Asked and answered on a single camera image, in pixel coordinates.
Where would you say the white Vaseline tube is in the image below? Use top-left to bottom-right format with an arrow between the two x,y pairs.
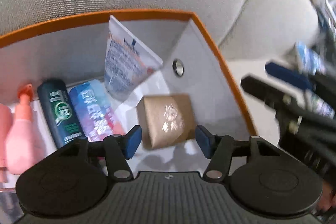
104,15 -> 163,102

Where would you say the orange cardboard box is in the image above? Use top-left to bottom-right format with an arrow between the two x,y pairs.
0,9 -> 259,193

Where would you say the stack of magazines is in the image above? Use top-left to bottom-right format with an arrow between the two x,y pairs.
317,0 -> 335,63

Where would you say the person's right hand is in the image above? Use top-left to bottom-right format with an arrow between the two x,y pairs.
317,181 -> 336,211

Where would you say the pink cylindrical cup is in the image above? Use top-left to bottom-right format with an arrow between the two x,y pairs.
0,104 -> 13,183

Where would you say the blue pink snack packet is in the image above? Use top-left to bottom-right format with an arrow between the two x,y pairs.
69,80 -> 126,141

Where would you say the clear plastic cube box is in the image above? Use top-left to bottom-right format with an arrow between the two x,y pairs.
295,41 -> 336,119

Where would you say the brown gold-printed box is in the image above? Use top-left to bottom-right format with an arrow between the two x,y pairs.
136,94 -> 196,150

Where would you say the pink pump bottle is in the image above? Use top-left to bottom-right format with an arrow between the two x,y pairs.
5,84 -> 46,175

